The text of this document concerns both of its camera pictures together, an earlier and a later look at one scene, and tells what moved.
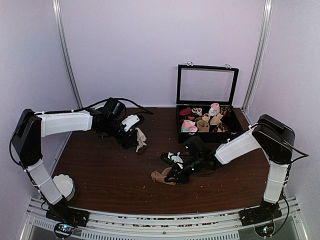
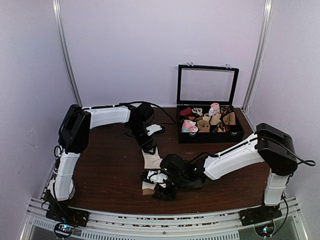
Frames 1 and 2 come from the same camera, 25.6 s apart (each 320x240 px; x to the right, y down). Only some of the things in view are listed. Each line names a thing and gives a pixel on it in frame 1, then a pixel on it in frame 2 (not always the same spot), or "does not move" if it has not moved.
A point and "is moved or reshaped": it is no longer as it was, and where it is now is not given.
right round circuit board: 265,230 does not move
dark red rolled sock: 186,111 does not move
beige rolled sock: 216,119 does not move
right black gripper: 180,177 -> 164,194
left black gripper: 127,145 -> 146,148
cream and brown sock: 141,138 is moved or reshaped
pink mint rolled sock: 188,126 does not move
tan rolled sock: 202,123 does not move
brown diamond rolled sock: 221,128 does not move
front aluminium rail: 118,225 does not move
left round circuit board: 64,230 does not move
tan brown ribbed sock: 156,176 is moved or reshaped
